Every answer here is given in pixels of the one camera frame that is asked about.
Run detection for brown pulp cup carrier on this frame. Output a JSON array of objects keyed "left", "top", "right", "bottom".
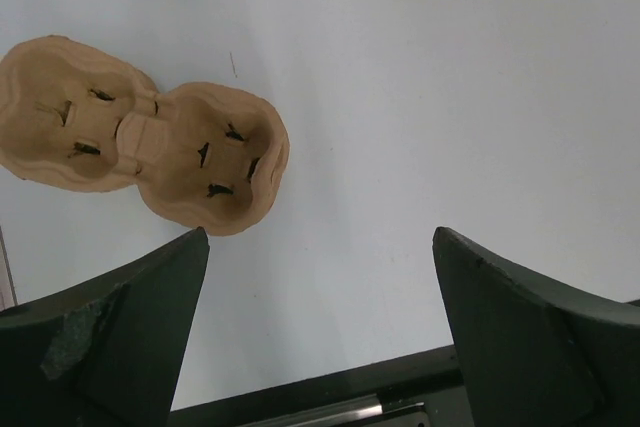
[{"left": 1, "top": 35, "right": 290, "bottom": 236}]

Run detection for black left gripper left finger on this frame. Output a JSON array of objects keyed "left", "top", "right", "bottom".
[{"left": 1, "top": 228, "right": 209, "bottom": 426}]

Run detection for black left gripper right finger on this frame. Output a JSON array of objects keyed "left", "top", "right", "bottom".
[{"left": 433, "top": 227, "right": 639, "bottom": 426}]

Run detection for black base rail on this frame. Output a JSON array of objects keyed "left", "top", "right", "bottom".
[{"left": 167, "top": 345, "right": 474, "bottom": 426}]

